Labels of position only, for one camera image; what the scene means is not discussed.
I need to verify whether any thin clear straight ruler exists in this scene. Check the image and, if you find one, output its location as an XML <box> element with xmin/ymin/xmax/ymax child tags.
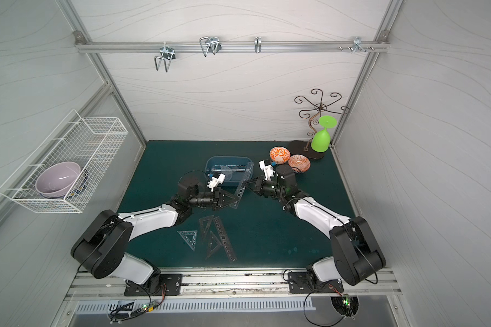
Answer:
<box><xmin>211</xmin><ymin>165</ymin><xmax>246</xmax><ymax>172</ymax></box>

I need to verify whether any blue plastic storage box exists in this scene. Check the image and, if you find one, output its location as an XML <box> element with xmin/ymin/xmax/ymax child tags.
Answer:
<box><xmin>205</xmin><ymin>156</ymin><xmax>253</xmax><ymax>187</ymax></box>

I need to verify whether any dark triangle ruler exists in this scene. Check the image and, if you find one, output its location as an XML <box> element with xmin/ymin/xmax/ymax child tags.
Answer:
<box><xmin>205</xmin><ymin>231</ymin><xmax>222</xmax><ymax>260</ymax></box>
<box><xmin>199</xmin><ymin>215</ymin><xmax>214</xmax><ymax>241</ymax></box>

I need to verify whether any stencil ruler clear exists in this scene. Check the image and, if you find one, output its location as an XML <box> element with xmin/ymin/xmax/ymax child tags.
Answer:
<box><xmin>230</xmin><ymin>160</ymin><xmax>254</xmax><ymax>209</ymax></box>

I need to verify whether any stencil ruler large dark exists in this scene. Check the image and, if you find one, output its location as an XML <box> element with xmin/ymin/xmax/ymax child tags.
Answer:
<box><xmin>214</xmin><ymin>217</ymin><xmax>237</xmax><ymax>262</ymax></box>

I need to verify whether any clear protractor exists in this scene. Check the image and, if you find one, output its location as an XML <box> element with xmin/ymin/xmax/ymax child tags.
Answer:
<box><xmin>220</xmin><ymin>165</ymin><xmax>233</xmax><ymax>183</ymax></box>

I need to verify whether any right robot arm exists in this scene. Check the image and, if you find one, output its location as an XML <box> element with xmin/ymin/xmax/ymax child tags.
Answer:
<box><xmin>242</xmin><ymin>178</ymin><xmax>387</xmax><ymax>286</ymax></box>

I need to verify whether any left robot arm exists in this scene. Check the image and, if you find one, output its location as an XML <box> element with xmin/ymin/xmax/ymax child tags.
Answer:
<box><xmin>70</xmin><ymin>178</ymin><xmax>237</xmax><ymax>288</ymax></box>

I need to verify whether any orange patterned bowl left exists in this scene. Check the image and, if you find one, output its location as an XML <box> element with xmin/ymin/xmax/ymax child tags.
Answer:
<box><xmin>270</xmin><ymin>147</ymin><xmax>291</xmax><ymax>164</ymax></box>

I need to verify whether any brown metal cup stand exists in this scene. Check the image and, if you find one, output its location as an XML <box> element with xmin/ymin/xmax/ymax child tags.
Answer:
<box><xmin>287</xmin><ymin>88</ymin><xmax>348</xmax><ymax>160</ymax></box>

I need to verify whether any clear triangle ruler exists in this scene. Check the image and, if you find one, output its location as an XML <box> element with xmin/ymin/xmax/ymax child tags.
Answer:
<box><xmin>177</xmin><ymin>230</ymin><xmax>198</xmax><ymax>252</ymax></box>

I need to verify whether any green plastic goblet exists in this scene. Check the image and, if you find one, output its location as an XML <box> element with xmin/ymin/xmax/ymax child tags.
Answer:
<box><xmin>311</xmin><ymin>115</ymin><xmax>338</xmax><ymax>153</ymax></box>

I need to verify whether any metal hook small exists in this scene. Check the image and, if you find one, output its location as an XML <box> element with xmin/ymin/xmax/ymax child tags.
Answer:
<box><xmin>254</xmin><ymin>37</ymin><xmax>262</xmax><ymax>53</ymax></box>

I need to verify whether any metal hook left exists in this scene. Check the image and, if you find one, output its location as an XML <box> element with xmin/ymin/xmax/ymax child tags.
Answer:
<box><xmin>154</xmin><ymin>45</ymin><xmax>176</xmax><ymax>72</ymax></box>

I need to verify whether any metal hook middle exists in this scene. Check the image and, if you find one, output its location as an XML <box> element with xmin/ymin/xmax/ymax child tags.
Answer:
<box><xmin>199</xmin><ymin>36</ymin><xmax>222</xmax><ymax>57</ymax></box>

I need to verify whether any metal hook right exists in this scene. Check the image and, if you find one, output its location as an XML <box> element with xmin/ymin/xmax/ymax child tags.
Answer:
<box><xmin>338</xmin><ymin>37</ymin><xmax>375</xmax><ymax>53</ymax></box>

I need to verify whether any lilac bowl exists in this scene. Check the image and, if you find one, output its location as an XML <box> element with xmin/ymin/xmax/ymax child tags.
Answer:
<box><xmin>35</xmin><ymin>162</ymin><xmax>82</xmax><ymax>199</ymax></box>

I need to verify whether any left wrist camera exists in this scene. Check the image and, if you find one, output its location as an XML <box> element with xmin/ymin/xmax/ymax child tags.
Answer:
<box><xmin>207</xmin><ymin>172</ymin><xmax>226</xmax><ymax>192</ymax></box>

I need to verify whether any aluminium front rail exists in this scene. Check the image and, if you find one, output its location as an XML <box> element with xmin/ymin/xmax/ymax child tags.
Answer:
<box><xmin>65</xmin><ymin>267</ymin><xmax>402</xmax><ymax>301</ymax></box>

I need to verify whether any aluminium rail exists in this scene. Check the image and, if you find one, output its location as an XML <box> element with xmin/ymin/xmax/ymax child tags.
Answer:
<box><xmin>65</xmin><ymin>267</ymin><xmax>402</xmax><ymax>301</ymax></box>
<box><xmin>76</xmin><ymin>40</ymin><xmax>391</xmax><ymax>54</ymax></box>

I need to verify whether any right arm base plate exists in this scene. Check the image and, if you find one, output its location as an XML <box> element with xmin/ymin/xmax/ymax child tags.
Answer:
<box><xmin>282</xmin><ymin>269</ymin><xmax>344</xmax><ymax>294</ymax></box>

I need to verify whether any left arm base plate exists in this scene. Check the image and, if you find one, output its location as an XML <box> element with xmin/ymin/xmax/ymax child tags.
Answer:
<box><xmin>124</xmin><ymin>272</ymin><xmax>183</xmax><ymax>297</ymax></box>

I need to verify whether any white cable duct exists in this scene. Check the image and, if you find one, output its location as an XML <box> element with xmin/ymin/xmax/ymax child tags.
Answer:
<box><xmin>74</xmin><ymin>296</ymin><xmax>316</xmax><ymax>315</ymax></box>

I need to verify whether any white wire basket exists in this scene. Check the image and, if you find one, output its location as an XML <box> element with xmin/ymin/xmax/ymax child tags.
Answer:
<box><xmin>0</xmin><ymin>110</ymin><xmax>128</xmax><ymax>214</ymax></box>

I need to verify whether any aluminium top rail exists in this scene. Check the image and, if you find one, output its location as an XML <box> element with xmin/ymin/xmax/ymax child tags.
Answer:
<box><xmin>76</xmin><ymin>40</ymin><xmax>391</xmax><ymax>54</ymax></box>

